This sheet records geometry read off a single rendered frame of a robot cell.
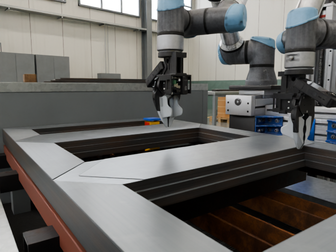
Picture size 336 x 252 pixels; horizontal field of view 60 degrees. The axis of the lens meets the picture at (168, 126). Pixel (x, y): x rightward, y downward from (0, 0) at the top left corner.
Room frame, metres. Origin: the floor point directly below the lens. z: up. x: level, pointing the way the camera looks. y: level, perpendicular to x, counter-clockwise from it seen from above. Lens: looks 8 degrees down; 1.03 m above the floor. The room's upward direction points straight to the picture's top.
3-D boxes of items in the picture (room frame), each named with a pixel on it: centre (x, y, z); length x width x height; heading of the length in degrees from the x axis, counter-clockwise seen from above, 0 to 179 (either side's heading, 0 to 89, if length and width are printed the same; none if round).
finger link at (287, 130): (0.78, -0.33, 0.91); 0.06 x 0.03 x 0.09; 35
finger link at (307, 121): (0.80, -0.36, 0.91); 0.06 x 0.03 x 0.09; 35
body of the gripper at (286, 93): (0.79, -0.34, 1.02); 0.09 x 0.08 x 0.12; 35
